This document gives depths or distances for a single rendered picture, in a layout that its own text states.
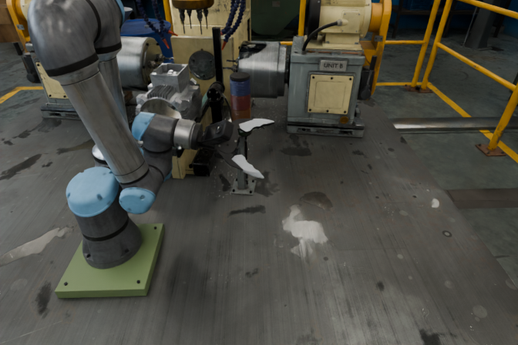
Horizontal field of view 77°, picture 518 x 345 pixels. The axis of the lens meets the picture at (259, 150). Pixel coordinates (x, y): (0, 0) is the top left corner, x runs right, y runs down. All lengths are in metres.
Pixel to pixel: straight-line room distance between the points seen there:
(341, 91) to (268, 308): 0.88
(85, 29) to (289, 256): 0.73
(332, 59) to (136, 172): 0.87
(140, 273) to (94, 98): 0.46
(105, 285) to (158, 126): 0.42
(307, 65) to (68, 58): 0.91
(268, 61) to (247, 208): 0.62
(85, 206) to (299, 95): 0.92
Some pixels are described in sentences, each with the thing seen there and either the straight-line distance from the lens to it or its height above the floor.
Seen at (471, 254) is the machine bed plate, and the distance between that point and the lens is 1.13.
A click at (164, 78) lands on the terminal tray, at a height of 1.13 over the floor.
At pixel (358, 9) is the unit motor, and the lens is 1.40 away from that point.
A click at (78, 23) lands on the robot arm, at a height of 1.42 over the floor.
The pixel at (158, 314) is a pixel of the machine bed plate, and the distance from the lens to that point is 0.90.
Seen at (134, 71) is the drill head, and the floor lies 1.06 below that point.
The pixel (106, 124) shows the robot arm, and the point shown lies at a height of 1.23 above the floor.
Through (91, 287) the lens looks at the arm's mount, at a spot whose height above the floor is 0.83.
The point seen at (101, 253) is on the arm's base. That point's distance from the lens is 0.95.
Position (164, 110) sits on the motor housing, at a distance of 1.36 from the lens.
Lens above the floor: 1.55
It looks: 34 degrees down
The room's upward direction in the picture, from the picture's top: straight up
